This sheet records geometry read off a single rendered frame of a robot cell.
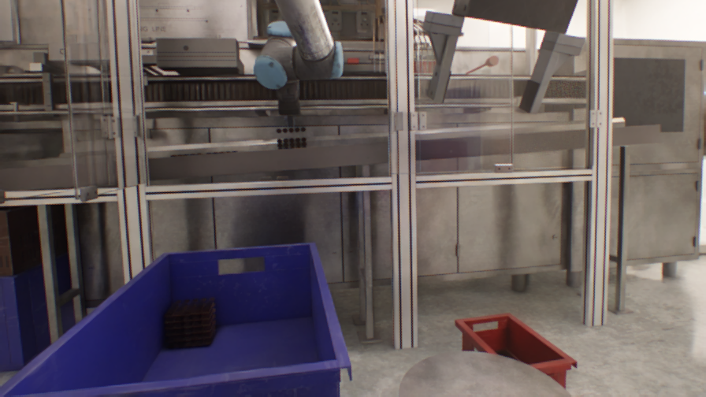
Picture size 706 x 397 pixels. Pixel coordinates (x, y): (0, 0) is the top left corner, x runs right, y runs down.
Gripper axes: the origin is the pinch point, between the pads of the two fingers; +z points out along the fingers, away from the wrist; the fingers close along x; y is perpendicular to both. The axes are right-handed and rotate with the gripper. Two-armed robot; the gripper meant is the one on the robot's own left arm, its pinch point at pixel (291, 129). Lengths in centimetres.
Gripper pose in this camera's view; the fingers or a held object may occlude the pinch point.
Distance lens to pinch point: 131.3
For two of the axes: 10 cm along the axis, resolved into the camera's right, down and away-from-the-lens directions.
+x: -9.8, 0.8, -1.6
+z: -0.7, 6.6, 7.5
